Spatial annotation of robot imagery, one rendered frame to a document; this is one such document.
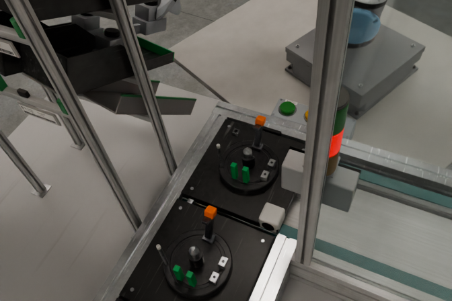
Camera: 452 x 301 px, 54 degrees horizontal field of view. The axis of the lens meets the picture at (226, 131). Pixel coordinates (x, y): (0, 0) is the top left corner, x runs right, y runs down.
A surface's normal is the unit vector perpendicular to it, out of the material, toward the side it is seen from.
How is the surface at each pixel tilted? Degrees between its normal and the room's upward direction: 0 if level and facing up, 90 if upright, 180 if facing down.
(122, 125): 0
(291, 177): 90
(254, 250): 0
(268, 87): 0
